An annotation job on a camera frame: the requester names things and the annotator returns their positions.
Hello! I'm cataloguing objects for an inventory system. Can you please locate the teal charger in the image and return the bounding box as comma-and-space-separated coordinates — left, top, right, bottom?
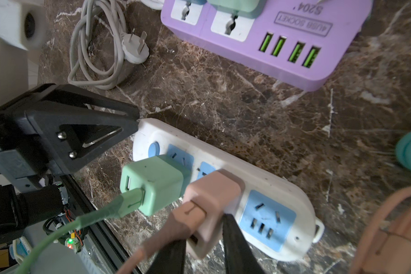
186, 0, 207, 5

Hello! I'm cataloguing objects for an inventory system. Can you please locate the light green charger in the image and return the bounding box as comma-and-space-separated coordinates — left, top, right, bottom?
120, 155, 191, 216

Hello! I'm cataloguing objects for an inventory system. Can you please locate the pink charger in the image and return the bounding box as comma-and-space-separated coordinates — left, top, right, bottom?
183, 169, 245, 260

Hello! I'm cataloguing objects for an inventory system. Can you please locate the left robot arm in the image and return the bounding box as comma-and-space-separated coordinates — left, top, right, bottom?
0, 83, 140, 244

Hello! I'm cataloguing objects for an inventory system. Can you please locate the green usb cable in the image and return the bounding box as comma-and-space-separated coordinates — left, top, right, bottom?
13, 187, 146, 274

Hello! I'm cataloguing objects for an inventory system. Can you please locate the white blue power strip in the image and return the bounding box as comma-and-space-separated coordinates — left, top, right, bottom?
133, 118, 325, 261

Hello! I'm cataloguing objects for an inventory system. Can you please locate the white strip grey cord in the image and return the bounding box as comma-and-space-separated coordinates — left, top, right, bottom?
67, 0, 151, 91

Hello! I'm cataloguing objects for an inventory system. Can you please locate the purple power strip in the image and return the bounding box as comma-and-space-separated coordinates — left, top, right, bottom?
161, 1, 373, 91

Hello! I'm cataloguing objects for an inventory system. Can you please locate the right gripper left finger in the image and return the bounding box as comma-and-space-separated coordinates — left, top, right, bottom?
154, 240, 186, 274

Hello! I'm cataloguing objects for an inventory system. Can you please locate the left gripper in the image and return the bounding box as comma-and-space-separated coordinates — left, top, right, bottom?
0, 83, 139, 192

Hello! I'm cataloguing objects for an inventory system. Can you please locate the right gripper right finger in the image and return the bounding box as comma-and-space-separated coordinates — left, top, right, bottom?
222, 214, 264, 274

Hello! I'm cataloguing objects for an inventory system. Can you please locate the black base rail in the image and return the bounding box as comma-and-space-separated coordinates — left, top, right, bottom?
59, 175, 129, 274

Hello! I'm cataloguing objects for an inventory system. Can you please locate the pink usb cable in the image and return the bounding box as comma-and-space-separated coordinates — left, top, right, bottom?
116, 184, 411, 274

